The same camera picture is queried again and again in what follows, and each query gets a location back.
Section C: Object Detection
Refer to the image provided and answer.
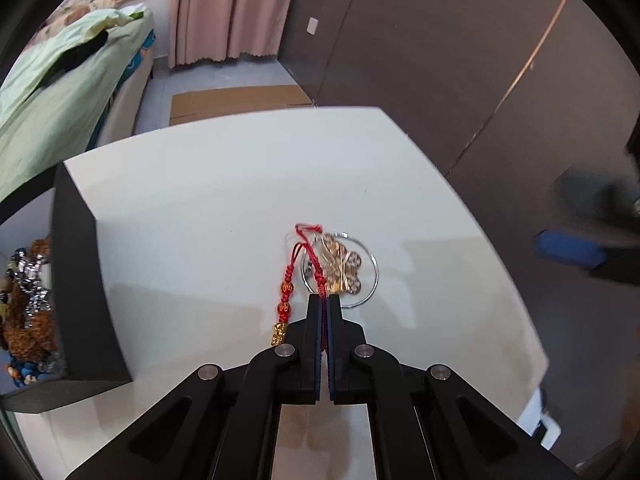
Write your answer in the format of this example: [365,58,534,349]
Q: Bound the cardboard sheet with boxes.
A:
[169,85,314,126]

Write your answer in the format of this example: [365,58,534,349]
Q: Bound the silver chain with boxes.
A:
[12,254,52,322]

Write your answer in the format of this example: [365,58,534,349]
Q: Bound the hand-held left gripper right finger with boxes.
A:
[327,294,581,480]

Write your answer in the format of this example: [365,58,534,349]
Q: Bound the black jewelry box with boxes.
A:
[0,160,133,415]

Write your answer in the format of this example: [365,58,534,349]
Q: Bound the brown bead necklace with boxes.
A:
[0,236,60,361]

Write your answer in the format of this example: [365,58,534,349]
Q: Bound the bed with green sheet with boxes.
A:
[0,7,156,203]

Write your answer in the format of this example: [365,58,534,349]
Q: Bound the pink curtain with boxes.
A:
[167,0,307,68]

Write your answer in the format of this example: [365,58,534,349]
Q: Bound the silver ring gold pendant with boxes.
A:
[294,232,381,310]

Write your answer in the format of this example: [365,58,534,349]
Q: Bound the black garment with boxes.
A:
[37,27,110,87]

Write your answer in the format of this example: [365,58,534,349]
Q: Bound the gold coin charm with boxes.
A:
[320,232,362,295]

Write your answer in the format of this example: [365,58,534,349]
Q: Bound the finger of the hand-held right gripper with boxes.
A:
[532,229,640,288]
[547,167,640,227]

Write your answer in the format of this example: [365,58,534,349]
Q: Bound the red cord bracelet gold beads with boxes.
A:
[270,222,332,353]

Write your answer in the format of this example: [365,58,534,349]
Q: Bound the blue printed bed sheet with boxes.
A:
[92,30,157,148]

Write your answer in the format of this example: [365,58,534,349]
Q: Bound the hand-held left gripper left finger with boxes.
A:
[65,294,326,480]

